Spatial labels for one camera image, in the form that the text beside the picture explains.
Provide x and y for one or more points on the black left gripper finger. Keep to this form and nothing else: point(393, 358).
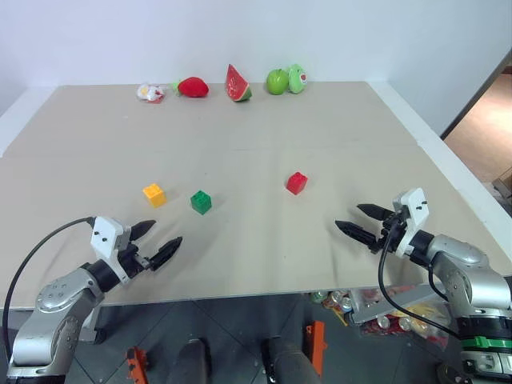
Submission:
point(166, 252)
point(142, 229)

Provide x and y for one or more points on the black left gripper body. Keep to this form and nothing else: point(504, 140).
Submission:
point(134, 260)

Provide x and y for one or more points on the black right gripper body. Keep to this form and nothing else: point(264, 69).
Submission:
point(387, 232)

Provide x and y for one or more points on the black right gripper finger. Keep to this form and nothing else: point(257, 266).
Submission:
point(356, 232)
point(372, 210)

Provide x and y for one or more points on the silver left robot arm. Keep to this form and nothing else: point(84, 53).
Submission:
point(60, 312)

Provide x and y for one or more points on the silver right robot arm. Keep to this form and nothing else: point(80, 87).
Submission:
point(468, 276)

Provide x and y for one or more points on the yellow toy block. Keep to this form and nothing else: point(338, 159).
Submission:
point(154, 194)

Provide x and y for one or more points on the green toy block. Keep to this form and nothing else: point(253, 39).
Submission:
point(201, 202)

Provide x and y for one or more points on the green drink can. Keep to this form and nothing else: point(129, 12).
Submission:
point(319, 296)

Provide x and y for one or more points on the red toy block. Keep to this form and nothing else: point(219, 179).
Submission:
point(297, 182)

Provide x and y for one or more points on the orange clamp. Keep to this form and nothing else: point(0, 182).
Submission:
point(314, 346)
point(136, 362)

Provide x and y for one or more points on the dark rounded shape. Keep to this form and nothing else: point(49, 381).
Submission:
point(191, 362)
point(286, 362)

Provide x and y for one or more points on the small white red toy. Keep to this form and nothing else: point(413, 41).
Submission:
point(150, 93)

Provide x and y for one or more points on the red plush strawberry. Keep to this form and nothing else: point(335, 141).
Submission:
point(193, 87)

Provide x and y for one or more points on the green plush toy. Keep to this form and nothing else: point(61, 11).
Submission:
point(297, 78)

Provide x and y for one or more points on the green toy apple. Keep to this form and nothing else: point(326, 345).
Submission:
point(277, 81)

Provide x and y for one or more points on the toy watermelon slice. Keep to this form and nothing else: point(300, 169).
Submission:
point(237, 86)

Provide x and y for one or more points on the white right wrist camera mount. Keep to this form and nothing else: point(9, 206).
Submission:
point(412, 218)

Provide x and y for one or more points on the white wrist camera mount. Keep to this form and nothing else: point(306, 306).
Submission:
point(107, 240)
point(412, 218)

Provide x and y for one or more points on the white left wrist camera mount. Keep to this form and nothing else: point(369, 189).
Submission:
point(107, 240)

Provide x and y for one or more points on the grey table leg bracket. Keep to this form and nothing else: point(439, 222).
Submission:
point(93, 330)

